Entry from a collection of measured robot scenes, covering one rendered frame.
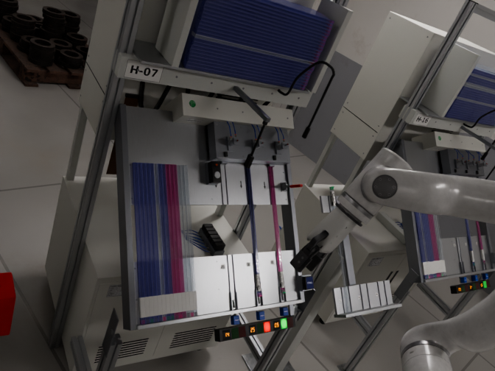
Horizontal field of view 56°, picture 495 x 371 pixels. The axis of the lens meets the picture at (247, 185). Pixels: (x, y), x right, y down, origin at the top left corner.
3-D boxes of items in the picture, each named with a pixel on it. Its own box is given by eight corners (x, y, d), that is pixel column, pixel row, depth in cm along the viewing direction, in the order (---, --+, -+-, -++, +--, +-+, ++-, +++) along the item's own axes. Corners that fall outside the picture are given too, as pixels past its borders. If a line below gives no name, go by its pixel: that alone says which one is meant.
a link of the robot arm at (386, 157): (376, 218, 97) (371, 213, 106) (420, 171, 95) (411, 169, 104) (345, 193, 97) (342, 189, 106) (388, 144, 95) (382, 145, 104)
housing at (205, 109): (272, 138, 194) (295, 129, 183) (165, 126, 166) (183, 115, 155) (270, 119, 196) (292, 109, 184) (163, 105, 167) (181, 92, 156)
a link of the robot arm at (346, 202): (348, 193, 108) (339, 203, 108) (340, 188, 100) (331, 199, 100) (376, 218, 105) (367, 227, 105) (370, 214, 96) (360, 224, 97)
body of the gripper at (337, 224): (344, 202, 108) (312, 237, 110) (334, 196, 99) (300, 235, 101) (368, 224, 105) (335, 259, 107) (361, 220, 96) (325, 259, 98)
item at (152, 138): (281, 206, 189) (289, 204, 184) (124, 207, 150) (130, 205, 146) (273, 128, 194) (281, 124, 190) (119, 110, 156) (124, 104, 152)
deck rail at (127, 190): (129, 328, 144) (136, 329, 139) (123, 329, 143) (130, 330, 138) (119, 110, 156) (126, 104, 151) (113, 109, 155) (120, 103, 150)
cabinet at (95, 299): (212, 354, 233) (256, 263, 205) (68, 386, 193) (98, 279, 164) (168, 264, 277) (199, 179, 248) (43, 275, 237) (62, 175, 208)
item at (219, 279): (295, 299, 181) (300, 299, 178) (132, 324, 143) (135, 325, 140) (289, 250, 184) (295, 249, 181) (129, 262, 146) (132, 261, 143)
